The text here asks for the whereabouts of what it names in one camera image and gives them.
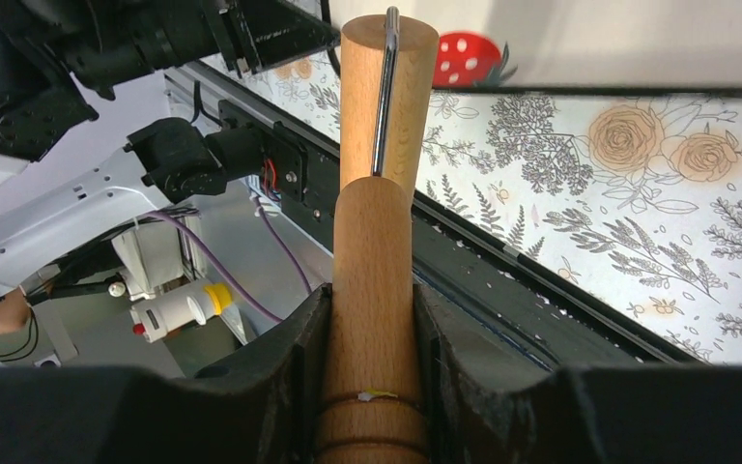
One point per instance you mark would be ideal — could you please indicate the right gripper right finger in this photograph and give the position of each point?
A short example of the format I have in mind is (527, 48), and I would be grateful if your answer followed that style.
(488, 404)

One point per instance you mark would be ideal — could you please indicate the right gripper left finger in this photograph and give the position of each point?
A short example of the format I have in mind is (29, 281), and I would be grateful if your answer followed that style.
(257, 405)

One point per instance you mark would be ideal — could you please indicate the wooden dough roller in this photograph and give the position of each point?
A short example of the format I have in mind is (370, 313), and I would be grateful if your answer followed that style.
(372, 398)

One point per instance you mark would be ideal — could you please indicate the strawberry print tray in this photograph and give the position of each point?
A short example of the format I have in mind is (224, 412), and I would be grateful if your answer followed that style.
(585, 47)

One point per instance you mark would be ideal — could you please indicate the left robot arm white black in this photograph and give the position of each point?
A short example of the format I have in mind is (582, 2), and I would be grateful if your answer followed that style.
(57, 194)

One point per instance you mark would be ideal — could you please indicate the white emergency stop button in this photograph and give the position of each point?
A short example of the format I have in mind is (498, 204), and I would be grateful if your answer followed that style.
(198, 302)

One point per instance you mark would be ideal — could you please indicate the floral table mat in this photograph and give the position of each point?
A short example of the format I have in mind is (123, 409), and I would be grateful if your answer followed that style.
(637, 201)

